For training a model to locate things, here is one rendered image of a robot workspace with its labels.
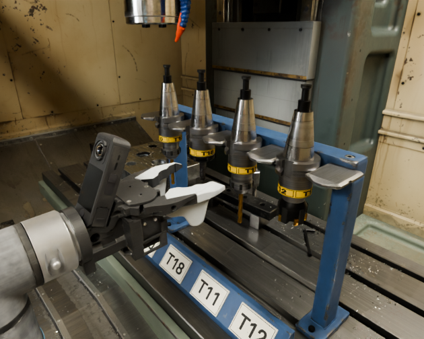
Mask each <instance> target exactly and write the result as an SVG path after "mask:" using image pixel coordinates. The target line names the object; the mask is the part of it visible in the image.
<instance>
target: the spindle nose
mask: <svg viewBox="0 0 424 339"><path fill-rule="evenodd" d="M122 1H123V9H124V16H125V21H126V24H131V25H142V24H150V25H160V24H165V25H178V19H179V16H180V11H181V5H180V0H122Z"/></svg>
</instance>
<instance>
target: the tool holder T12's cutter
mask: <svg viewBox="0 0 424 339"><path fill-rule="evenodd" d="M307 209H308V203H307V202H306V201H304V202H302V203H299V204H293V203H290V202H286V201H284V200H283V198H281V199H279V200H278V203H277V216H279V217H278V221H280V222H282V223H284V224H287V223H288V222H290V221H291V222H293V225H294V226H297V225H301V224H304V221H306V220H307V216H308V214H307Z"/></svg>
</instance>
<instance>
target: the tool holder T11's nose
mask: <svg viewBox="0 0 424 339"><path fill-rule="evenodd" d="M229 184H230V186H231V187H232V188H233V189H234V191H235V192H236V193H238V194H245V193H247V191H249V189H251V188H252V187H253V185H254V180H253V179H252V174H251V175H247V176H240V175H235V174H232V177H231V178H230V179H229Z"/></svg>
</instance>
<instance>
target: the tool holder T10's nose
mask: <svg viewBox="0 0 424 339"><path fill-rule="evenodd" d="M180 152H181V148H180V147H179V142H178V143H163V147H162V153H163V155H165V157H166V158H167V159H176V158H177V157H178V155H179V154H180Z"/></svg>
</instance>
